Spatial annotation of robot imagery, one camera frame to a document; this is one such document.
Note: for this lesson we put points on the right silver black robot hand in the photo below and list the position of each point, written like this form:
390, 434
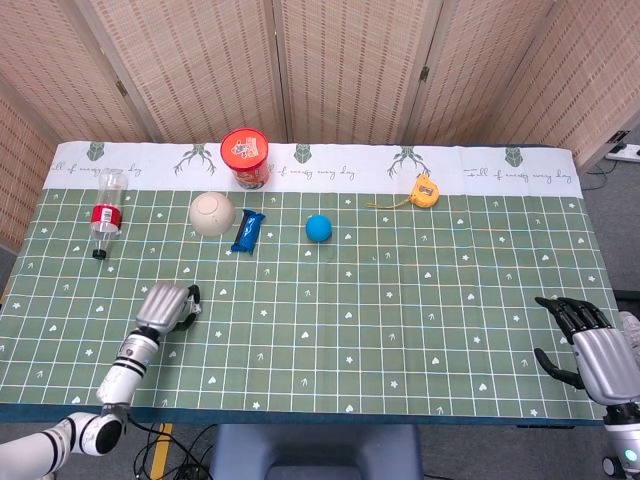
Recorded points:
600, 362

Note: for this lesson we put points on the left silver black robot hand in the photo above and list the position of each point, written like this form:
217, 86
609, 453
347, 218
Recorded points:
167, 306

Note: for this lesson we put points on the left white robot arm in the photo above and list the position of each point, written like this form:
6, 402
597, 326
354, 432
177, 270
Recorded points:
95, 400

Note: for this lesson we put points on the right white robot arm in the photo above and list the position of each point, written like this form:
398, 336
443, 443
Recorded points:
624, 442

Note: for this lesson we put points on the beige upturned bowl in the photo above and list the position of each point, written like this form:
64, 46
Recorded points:
212, 213

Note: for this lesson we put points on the blue snack packet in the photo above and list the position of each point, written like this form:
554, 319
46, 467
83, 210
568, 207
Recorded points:
248, 232

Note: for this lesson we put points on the clear plastic bottle red label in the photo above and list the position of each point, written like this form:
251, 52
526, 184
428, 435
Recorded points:
106, 212

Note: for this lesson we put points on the yellow floor tape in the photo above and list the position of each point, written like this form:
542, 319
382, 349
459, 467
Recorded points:
161, 450

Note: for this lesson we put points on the green grid tablecloth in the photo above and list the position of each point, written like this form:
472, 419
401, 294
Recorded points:
320, 280

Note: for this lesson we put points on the red snack canister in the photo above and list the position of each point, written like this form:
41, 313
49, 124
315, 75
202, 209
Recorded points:
246, 159

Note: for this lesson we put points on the blue ball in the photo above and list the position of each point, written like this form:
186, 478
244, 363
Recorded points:
318, 228

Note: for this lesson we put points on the blue grey chair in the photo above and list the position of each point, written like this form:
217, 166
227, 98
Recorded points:
315, 452

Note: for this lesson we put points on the white power strip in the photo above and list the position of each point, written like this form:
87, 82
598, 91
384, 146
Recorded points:
625, 151

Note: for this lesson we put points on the yellow tape measure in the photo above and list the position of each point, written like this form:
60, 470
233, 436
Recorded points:
425, 191

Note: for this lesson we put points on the woven folding screen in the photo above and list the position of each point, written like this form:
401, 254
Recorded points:
320, 65

